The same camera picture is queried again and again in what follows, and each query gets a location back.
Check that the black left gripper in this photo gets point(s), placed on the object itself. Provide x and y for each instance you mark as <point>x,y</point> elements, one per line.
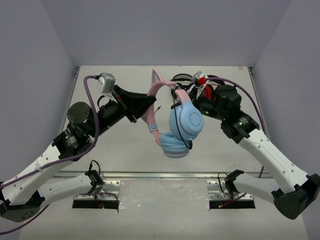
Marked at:
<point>125,104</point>

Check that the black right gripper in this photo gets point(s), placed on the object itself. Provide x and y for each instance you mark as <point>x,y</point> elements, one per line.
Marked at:
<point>196,99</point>

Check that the pink blue cat-ear headphones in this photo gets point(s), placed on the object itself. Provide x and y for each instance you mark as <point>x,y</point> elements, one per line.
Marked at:
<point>185,120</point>

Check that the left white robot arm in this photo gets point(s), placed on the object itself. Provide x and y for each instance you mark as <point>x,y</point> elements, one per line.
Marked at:
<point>23,196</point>

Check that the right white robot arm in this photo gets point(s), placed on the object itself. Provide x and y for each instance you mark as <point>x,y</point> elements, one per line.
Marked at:
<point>290,189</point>

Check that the red black headphones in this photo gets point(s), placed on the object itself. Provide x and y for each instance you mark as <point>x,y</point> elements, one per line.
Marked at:
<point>208,91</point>

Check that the white black headphones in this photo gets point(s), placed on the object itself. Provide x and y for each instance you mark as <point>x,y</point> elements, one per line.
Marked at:
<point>183,80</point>

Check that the right wrist camera red-white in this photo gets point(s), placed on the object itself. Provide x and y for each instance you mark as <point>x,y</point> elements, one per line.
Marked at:
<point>196,77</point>

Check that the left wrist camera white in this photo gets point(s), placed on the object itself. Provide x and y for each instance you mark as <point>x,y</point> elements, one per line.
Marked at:
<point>106,83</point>

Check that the aluminium table edge rail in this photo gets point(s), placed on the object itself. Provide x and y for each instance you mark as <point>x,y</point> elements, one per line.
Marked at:
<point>154,175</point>

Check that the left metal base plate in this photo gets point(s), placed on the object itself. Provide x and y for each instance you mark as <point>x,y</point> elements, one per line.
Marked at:
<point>110,191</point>

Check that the metal base plate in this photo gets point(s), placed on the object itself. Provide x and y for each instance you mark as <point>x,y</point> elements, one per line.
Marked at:
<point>218,191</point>
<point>110,191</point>

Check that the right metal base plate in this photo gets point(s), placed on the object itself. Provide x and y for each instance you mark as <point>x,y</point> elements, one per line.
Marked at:
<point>218,191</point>

